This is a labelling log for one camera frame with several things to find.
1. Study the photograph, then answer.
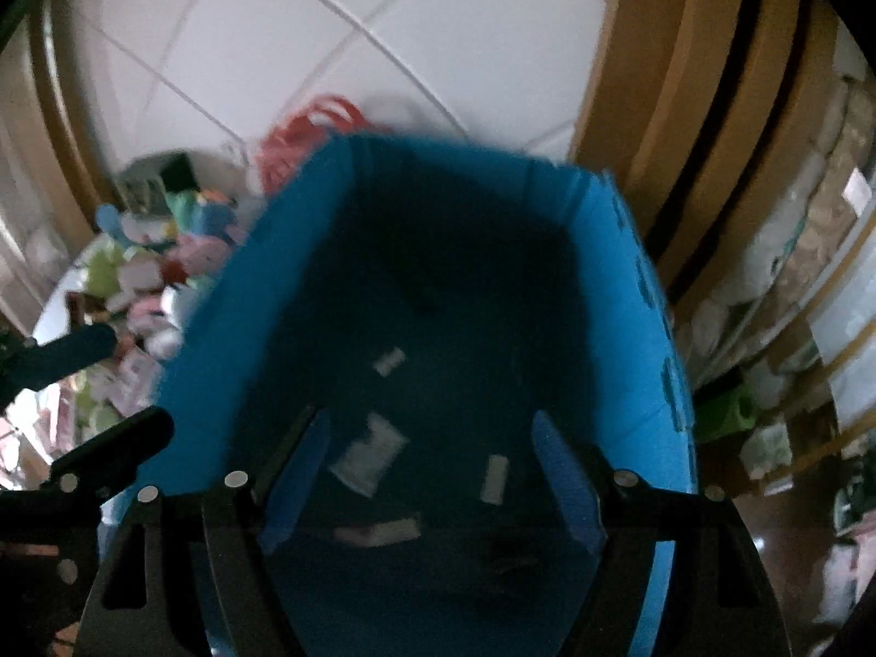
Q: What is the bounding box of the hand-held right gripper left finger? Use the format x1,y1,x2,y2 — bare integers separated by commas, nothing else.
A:
78,408,335,657

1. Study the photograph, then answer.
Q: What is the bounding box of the blue plastic storage box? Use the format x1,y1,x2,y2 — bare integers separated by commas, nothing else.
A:
99,131,700,657

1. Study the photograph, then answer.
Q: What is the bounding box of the large white card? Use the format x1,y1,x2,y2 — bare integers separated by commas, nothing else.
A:
328,413,410,498

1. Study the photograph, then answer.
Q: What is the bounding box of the dark green box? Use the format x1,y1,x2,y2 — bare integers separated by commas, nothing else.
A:
115,152,201,212

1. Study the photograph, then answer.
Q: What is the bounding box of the white round desktop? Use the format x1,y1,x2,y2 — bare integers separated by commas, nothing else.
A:
31,236,175,425

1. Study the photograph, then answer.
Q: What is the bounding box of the wooden door frame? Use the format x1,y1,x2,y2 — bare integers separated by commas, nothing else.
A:
573,0,844,303

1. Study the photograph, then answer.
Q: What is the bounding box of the pinkish paper tag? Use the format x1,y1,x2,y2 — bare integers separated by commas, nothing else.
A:
333,517,421,549

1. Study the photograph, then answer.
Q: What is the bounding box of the green plastic object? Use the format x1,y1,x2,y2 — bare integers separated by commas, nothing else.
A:
694,385,762,440

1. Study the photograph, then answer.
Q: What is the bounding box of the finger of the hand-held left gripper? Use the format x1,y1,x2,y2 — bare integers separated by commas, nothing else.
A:
39,408,175,502
0,321,120,413

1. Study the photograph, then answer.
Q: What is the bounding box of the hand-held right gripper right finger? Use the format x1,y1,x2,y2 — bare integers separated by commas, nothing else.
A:
531,409,795,657

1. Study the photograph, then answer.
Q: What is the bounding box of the red plastic basket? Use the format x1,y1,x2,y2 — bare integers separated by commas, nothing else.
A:
252,93,385,194

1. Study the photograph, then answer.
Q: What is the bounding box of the white green packet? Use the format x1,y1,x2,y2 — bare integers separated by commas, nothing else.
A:
739,423,795,481

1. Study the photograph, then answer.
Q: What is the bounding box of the patterned beige curtain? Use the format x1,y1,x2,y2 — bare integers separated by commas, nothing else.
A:
674,75,876,384

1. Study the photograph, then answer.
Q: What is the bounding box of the pile of plush toys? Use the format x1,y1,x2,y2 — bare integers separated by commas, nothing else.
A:
65,190,242,429

